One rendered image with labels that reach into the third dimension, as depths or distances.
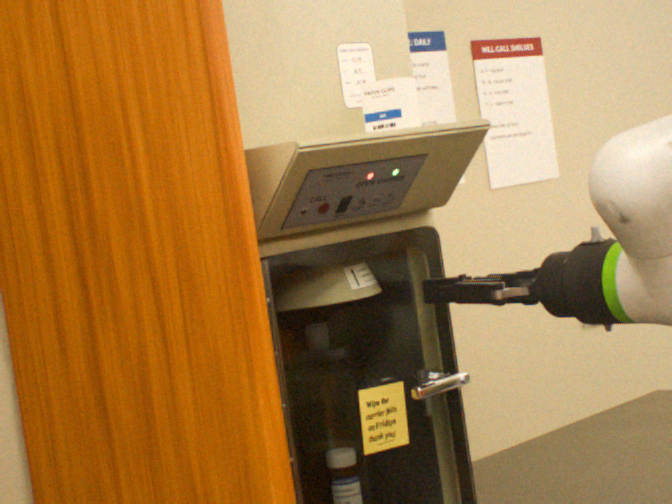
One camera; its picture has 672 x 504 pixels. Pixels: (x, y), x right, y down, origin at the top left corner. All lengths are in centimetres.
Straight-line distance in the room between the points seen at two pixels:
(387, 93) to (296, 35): 13
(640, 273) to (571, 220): 127
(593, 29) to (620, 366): 69
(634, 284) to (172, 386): 51
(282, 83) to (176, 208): 22
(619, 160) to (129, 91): 53
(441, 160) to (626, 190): 35
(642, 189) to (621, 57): 155
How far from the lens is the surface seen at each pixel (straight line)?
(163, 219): 143
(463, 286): 155
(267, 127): 150
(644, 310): 141
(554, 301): 148
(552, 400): 256
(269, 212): 142
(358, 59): 162
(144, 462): 155
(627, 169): 129
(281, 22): 154
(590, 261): 144
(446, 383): 160
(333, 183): 146
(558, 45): 266
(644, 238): 132
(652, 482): 208
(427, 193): 161
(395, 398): 160
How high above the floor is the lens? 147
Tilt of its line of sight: 3 degrees down
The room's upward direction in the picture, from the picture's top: 8 degrees counter-clockwise
